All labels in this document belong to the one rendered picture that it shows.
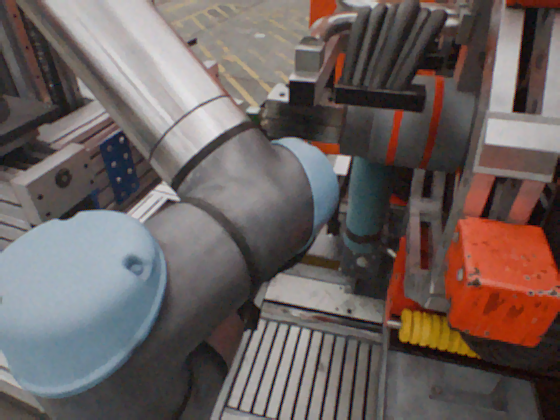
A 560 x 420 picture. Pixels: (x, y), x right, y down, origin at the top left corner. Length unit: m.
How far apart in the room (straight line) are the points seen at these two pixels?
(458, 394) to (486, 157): 0.76
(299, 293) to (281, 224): 1.14
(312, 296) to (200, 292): 1.17
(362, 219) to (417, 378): 0.42
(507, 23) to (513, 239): 0.19
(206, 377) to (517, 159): 0.31
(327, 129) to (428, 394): 0.75
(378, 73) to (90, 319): 0.35
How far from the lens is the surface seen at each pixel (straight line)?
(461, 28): 0.59
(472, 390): 1.10
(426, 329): 0.78
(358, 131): 0.62
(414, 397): 1.06
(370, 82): 0.43
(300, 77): 0.45
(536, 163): 0.42
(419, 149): 0.62
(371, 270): 1.19
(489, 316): 0.40
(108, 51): 0.29
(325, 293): 1.39
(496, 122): 0.41
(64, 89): 1.12
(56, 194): 0.79
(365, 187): 0.84
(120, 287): 0.18
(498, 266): 0.39
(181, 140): 0.26
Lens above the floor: 1.13
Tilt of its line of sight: 38 degrees down
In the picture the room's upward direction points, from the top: straight up
